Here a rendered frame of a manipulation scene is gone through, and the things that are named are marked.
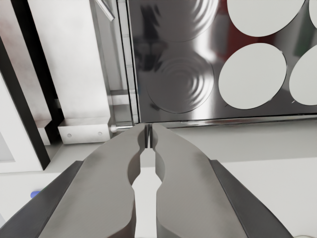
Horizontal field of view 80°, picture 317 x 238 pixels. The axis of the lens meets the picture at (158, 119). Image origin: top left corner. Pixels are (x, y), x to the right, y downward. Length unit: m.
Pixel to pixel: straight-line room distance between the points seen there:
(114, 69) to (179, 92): 0.14
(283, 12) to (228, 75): 0.10
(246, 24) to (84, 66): 0.24
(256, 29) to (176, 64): 0.12
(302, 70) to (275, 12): 0.10
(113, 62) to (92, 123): 0.12
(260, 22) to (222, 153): 0.19
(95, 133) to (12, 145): 0.11
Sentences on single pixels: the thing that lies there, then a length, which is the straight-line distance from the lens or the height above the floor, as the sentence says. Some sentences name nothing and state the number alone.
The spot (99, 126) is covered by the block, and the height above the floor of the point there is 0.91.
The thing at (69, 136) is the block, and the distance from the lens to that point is 0.34.
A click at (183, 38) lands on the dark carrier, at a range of 0.28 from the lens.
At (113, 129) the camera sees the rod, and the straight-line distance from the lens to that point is 0.33.
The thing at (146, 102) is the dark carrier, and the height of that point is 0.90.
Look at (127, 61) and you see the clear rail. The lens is 0.28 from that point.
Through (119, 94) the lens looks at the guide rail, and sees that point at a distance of 0.36.
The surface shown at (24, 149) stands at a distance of 0.32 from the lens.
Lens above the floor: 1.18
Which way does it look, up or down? 62 degrees down
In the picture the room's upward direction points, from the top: 176 degrees clockwise
